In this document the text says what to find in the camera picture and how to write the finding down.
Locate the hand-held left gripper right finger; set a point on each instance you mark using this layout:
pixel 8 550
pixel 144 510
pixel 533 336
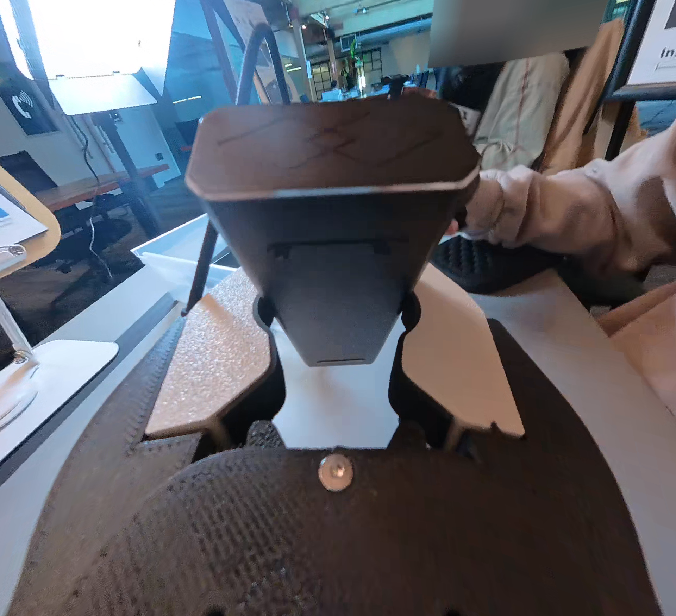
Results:
pixel 454 362

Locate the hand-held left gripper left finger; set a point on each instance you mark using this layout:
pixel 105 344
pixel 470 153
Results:
pixel 222 362

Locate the clear plastic bin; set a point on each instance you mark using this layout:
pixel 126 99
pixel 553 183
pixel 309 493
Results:
pixel 169 262

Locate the person's right forearm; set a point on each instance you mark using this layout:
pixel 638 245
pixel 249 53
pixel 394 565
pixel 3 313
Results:
pixel 581 204

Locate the person's right hand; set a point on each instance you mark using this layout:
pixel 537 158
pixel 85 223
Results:
pixel 454 228

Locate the black bin divider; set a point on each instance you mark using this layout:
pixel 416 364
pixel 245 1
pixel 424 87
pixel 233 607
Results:
pixel 199 273

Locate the black textured pad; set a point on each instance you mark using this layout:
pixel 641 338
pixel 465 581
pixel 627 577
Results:
pixel 475 262

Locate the person's beige hoodie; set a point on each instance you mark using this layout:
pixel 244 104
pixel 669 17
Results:
pixel 649 341

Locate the wooden background desk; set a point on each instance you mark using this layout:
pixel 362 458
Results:
pixel 100 184

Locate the black light stand pole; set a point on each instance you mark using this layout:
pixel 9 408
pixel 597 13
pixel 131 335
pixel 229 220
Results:
pixel 126 162

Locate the white phone booth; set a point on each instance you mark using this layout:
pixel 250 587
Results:
pixel 142 135

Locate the printed instruction sheet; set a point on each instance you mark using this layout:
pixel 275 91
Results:
pixel 13 220

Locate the beige stitched jacket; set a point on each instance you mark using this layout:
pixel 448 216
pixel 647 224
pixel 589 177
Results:
pixel 517 114

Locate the black curved tube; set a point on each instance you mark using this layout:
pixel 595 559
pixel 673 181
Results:
pixel 252 53

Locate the framed white sign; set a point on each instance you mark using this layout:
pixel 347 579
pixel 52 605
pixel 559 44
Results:
pixel 655 46

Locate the bright light panel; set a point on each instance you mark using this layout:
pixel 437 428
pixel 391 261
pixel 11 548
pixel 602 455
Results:
pixel 90 9

